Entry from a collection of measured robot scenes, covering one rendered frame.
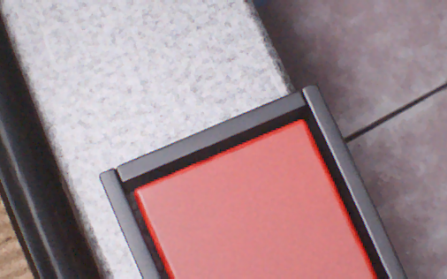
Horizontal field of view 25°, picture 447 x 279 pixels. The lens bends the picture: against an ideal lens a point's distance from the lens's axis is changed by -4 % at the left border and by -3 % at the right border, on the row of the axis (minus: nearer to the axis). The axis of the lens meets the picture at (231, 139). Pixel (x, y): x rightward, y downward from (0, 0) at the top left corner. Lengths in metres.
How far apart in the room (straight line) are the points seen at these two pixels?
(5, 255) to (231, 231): 0.07
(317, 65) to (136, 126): 0.99
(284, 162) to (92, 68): 0.07
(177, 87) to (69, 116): 0.04
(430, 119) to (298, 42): 0.20
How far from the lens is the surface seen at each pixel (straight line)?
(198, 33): 0.35
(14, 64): 0.40
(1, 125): 0.35
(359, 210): 0.32
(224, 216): 0.32
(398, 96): 1.32
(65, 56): 0.35
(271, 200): 0.32
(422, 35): 1.36
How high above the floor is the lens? 1.24
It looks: 75 degrees down
